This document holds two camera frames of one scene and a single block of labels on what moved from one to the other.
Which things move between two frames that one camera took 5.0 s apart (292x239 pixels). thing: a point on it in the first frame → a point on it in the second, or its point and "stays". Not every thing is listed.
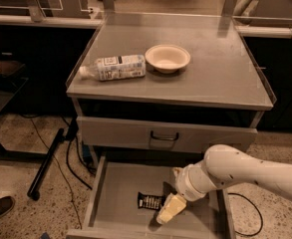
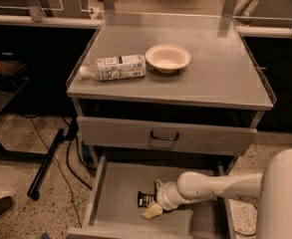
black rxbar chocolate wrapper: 153,202 stays
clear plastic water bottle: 117,67 stays
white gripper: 184,183 → 165,196
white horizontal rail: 16,19 stays
